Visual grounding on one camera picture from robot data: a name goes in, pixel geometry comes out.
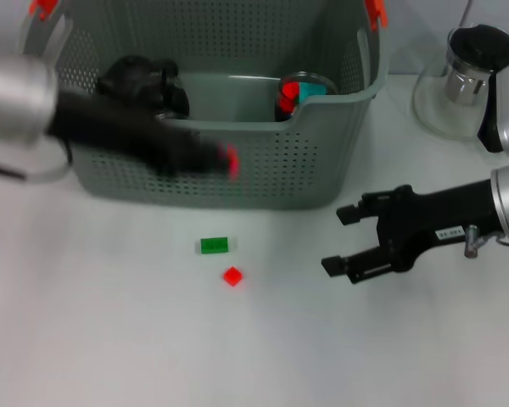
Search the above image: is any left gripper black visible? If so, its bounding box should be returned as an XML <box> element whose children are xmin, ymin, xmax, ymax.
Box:
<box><xmin>46</xmin><ymin>90</ymin><xmax>233</xmax><ymax>178</ymax></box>

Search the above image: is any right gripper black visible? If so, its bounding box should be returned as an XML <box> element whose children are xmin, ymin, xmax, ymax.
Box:
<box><xmin>320</xmin><ymin>179</ymin><xmax>501</xmax><ymax>286</ymax></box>

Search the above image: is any small orange-red notched brick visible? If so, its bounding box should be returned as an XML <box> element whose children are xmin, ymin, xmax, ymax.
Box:
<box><xmin>226</xmin><ymin>143</ymin><xmax>241</xmax><ymax>182</ymax></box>

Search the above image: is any green toy brick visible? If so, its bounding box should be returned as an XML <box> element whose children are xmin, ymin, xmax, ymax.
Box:
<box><xmin>199</xmin><ymin>237</ymin><xmax>231</xmax><ymax>255</ymax></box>

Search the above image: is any bright red toy brick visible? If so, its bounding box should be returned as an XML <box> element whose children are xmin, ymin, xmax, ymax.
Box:
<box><xmin>278</xmin><ymin>82</ymin><xmax>300</xmax><ymax>114</ymax></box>

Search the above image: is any teal square toy plate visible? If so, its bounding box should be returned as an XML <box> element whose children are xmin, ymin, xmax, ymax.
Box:
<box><xmin>298</xmin><ymin>82</ymin><xmax>327</xmax><ymax>103</ymax></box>

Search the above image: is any grey-green perforated storage bin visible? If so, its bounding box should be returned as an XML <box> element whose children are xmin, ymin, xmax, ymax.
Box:
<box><xmin>10</xmin><ymin>0</ymin><xmax>389</xmax><ymax>211</ymax></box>

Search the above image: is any small red square brick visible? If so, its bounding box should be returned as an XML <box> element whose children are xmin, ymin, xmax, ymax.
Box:
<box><xmin>222</xmin><ymin>265</ymin><xmax>243</xmax><ymax>288</ymax></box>

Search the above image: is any black clay teapot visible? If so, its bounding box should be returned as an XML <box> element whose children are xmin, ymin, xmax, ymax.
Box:
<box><xmin>96</xmin><ymin>54</ymin><xmax>159</xmax><ymax>103</ymax></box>

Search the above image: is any right gripper silver plug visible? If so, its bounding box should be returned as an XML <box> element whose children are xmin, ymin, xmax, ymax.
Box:
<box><xmin>463</xmin><ymin>224</ymin><xmax>505</xmax><ymax>259</ymax></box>

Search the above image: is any glass coffee pot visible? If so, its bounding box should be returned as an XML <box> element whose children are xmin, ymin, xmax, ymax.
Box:
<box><xmin>411</xmin><ymin>24</ymin><xmax>509</xmax><ymax>153</ymax></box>

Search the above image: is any orange bin handle clip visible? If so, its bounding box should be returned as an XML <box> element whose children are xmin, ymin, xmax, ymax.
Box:
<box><xmin>364</xmin><ymin>0</ymin><xmax>387</xmax><ymax>33</ymax></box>
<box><xmin>28</xmin><ymin>0</ymin><xmax>60</xmax><ymax>20</ymax></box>

